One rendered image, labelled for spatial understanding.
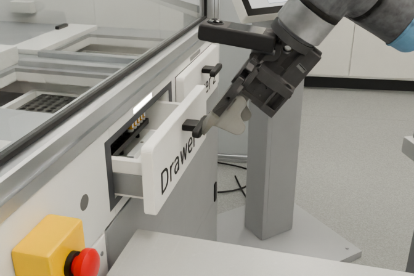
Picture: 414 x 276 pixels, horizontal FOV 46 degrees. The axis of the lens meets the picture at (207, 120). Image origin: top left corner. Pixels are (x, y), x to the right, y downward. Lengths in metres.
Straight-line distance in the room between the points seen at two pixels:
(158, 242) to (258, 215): 1.20
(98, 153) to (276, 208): 1.34
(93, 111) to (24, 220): 0.17
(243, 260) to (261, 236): 1.25
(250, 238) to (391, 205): 0.74
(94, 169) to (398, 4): 0.46
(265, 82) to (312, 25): 0.10
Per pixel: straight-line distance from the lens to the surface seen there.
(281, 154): 1.83
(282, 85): 0.70
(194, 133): 0.76
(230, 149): 2.62
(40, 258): 0.52
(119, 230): 0.79
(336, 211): 2.30
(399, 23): 0.72
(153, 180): 0.69
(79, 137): 0.63
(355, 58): 3.79
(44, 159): 0.56
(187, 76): 0.98
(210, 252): 0.75
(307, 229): 2.08
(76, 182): 0.64
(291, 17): 0.68
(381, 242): 2.15
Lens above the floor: 1.22
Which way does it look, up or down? 23 degrees down
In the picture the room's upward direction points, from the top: straight up
